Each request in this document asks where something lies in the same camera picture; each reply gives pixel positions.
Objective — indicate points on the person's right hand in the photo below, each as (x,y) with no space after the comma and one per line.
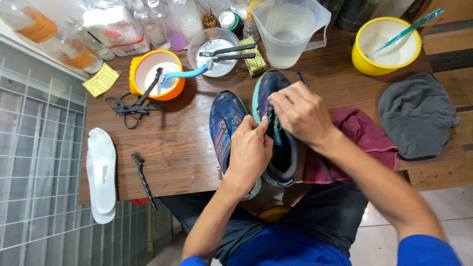
(306,114)

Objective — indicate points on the maroon cloth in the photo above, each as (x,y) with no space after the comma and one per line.
(354,136)

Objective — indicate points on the small cup of tools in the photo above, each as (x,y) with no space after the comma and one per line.
(210,20)

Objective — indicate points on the blue sneaker with lace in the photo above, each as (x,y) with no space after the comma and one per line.
(282,159)

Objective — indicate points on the small bottle with orange cap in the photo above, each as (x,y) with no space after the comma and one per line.
(250,27)

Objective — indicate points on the black detail brush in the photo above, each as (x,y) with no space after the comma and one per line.
(229,49)
(234,57)

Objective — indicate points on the white insole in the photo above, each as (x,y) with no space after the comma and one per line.
(102,166)
(98,218)

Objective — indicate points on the clear plastic bottle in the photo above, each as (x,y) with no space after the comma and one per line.
(149,26)
(188,18)

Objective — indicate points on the clear plastic bowl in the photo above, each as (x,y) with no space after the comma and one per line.
(196,48)

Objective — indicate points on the grey cloth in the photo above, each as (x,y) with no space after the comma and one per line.
(417,114)

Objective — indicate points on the clear measuring jug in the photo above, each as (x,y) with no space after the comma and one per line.
(288,33)

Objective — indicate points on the blue sneaker without lace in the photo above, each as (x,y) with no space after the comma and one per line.
(223,122)

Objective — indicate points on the person's left hand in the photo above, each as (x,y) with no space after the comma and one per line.
(247,155)

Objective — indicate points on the jar with white lid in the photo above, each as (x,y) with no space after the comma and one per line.
(229,21)

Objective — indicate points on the teal toothbrush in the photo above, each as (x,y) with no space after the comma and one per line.
(406,31)

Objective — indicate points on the dark container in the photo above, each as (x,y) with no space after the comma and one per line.
(351,14)

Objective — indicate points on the loose dark shoelace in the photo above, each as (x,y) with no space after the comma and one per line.
(127,109)

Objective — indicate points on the bottle with purple liquid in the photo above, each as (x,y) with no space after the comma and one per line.
(172,33)

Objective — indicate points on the slim clear bottle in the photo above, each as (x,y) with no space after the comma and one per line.
(92,40)

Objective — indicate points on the person's dark shorts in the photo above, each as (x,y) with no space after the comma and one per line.
(325,214)

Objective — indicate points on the yellow stool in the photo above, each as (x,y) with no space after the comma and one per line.
(273,213)

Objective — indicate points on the large bottle with orange label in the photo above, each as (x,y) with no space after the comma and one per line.
(74,55)
(29,22)

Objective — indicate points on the yellow bowl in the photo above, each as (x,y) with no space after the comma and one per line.
(384,64)

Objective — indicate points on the wooden scrub brush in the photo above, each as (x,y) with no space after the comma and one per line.
(255,61)

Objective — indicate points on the person's blue shirt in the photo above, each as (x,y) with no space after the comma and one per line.
(288,247)

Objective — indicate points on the white powder bag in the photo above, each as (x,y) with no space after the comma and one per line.
(116,33)

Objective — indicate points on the orange bowl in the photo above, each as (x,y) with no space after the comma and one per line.
(173,92)

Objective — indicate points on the yellow paper note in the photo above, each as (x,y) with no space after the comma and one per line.
(101,79)

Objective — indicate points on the light blue toothbrush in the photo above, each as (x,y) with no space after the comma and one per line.
(184,74)

